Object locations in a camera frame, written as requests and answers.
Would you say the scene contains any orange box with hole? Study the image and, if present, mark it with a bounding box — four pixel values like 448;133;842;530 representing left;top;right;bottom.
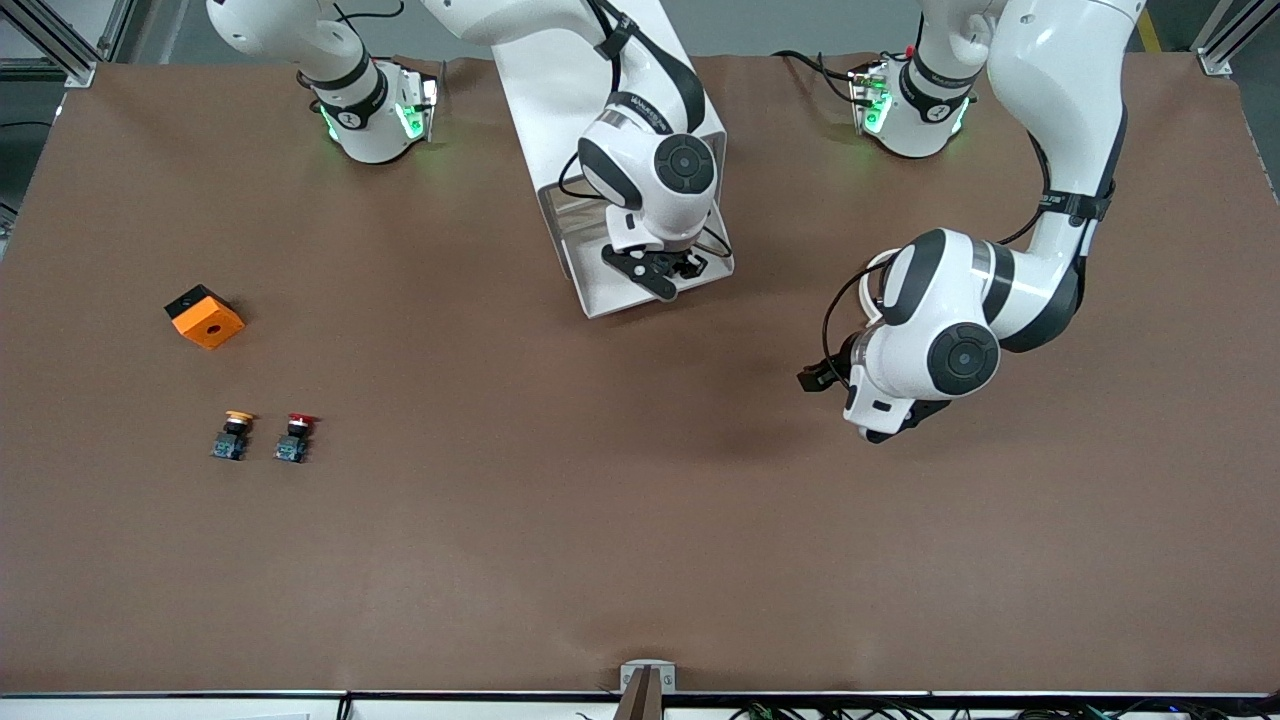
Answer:
164;284;246;351

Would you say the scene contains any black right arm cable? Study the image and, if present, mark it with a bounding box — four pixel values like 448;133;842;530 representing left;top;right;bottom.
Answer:
556;0;734;261

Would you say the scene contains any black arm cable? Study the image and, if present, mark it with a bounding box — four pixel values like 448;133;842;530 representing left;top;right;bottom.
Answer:
820;130;1053;389
556;0;734;261

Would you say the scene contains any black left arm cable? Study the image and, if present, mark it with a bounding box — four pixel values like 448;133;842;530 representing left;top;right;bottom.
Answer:
820;130;1053;389

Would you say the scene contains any black base cable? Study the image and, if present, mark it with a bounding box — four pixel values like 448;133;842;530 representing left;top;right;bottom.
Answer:
773;48;871;106

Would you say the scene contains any grey metal bracket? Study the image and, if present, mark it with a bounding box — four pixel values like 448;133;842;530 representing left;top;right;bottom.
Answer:
619;659;678;694

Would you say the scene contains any red push button switch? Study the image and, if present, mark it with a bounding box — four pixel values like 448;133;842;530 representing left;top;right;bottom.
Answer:
274;412;319;465

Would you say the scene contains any yellow push button switch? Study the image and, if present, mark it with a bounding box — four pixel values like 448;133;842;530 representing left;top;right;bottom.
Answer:
210;409;257;462

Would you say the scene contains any aluminium frame profile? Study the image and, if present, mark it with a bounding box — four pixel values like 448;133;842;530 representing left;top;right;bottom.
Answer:
0;0;138;89
1190;0;1266;77

